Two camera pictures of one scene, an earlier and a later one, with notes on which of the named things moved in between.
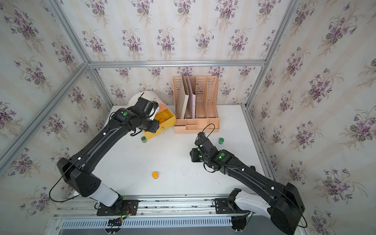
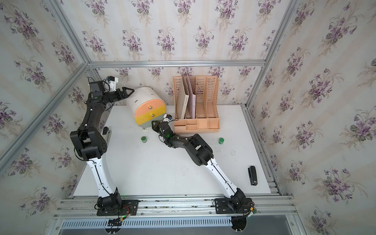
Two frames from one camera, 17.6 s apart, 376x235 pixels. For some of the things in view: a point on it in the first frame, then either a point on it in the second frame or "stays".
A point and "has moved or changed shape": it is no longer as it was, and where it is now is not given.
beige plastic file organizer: [207, 119] stays
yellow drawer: [170, 119] has moved or changed shape
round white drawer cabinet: [165, 116] has moved or changed shape
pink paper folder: [190, 111] stays
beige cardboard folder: [183, 100] stays
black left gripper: [155, 126] → [123, 93]
